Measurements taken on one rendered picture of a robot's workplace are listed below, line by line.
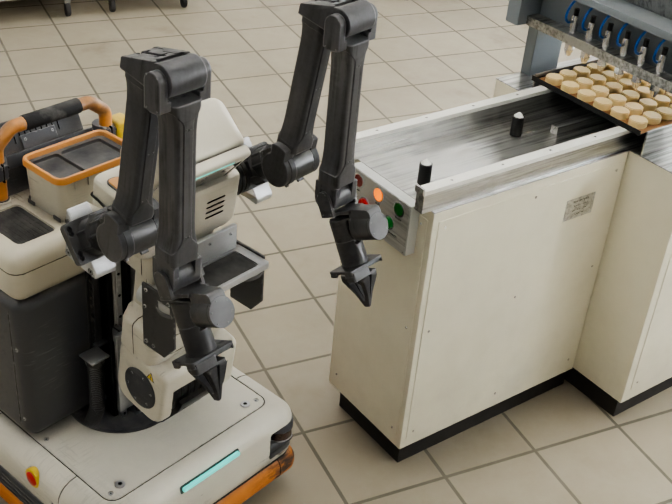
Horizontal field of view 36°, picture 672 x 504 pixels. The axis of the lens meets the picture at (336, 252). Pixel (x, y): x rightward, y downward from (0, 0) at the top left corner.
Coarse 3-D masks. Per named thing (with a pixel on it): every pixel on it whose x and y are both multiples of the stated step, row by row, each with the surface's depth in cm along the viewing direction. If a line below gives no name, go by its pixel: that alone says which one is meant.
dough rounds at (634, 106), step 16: (592, 64) 305; (608, 64) 306; (544, 80) 297; (560, 80) 294; (576, 80) 294; (592, 80) 296; (608, 80) 299; (624, 80) 296; (576, 96) 289; (592, 96) 285; (608, 96) 286; (624, 96) 287; (640, 96) 291; (656, 96) 288; (608, 112) 281; (624, 112) 277; (640, 112) 281; (656, 112) 279; (640, 128) 274
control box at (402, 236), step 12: (360, 168) 257; (372, 180) 253; (384, 180) 253; (360, 192) 258; (372, 192) 254; (384, 192) 250; (396, 192) 248; (372, 204) 255; (384, 204) 251; (408, 204) 244; (396, 216) 248; (408, 216) 244; (396, 228) 250; (408, 228) 246; (396, 240) 251; (408, 240) 248; (408, 252) 250
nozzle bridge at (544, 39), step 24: (528, 0) 296; (552, 0) 296; (576, 0) 278; (600, 0) 274; (624, 0) 276; (528, 24) 300; (552, 24) 294; (600, 24) 285; (648, 24) 261; (528, 48) 312; (552, 48) 315; (600, 48) 281; (528, 72) 314; (648, 72) 270
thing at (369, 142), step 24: (504, 96) 286; (528, 96) 289; (552, 96) 295; (408, 120) 268; (432, 120) 270; (456, 120) 276; (480, 120) 282; (360, 144) 259; (384, 144) 264; (408, 144) 269
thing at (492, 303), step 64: (512, 128) 278; (512, 192) 255; (576, 192) 272; (384, 256) 262; (448, 256) 252; (512, 256) 268; (576, 256) 287; (384, 320) 270; (448, 320) 265; (512, 320) 284; (576, 320) 304; (384, 384) 279; (448, 384) 280; (512, 384) 300; (384, 448) 293
